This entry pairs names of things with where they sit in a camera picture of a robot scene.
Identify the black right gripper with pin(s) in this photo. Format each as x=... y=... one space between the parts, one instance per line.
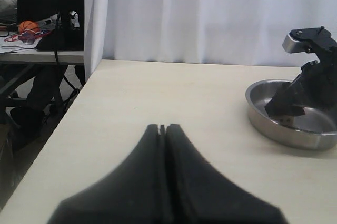
x=314 y=87

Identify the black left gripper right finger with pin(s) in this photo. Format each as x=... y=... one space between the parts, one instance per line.
x=201 y=194

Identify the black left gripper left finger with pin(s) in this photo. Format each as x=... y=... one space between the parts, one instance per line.
x=131 y=193

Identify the wooden die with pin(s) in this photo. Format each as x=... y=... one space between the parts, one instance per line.
x=286 y=120

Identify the stainless steel bowl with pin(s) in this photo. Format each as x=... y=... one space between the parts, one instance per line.
x=315 y=130

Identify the white side desk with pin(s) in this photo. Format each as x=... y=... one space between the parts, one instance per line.
x=41 y=57

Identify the orange mini basketball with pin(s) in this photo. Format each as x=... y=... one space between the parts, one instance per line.
x=28 y=25

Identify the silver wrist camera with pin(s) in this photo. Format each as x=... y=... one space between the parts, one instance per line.
x=309 y=40

